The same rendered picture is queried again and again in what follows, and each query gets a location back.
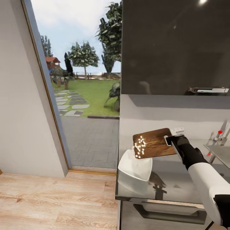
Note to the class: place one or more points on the fixed window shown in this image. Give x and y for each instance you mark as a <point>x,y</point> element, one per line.
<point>78,46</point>

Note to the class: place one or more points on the bowl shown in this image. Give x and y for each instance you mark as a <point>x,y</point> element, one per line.
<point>137,168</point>

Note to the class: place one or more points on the cutting board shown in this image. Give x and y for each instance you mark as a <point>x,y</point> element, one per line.
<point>152,144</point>

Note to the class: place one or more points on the cabinet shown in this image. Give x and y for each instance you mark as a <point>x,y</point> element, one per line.
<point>176,47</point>

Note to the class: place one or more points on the dishwasher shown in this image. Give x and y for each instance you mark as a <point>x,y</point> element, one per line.
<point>148,216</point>

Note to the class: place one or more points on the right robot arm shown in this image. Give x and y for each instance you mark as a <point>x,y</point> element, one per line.
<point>213,189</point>

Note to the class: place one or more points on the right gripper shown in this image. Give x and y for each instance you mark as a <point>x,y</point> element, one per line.
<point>169,139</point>

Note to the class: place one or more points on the drop in sink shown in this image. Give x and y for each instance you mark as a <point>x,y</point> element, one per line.
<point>221,151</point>

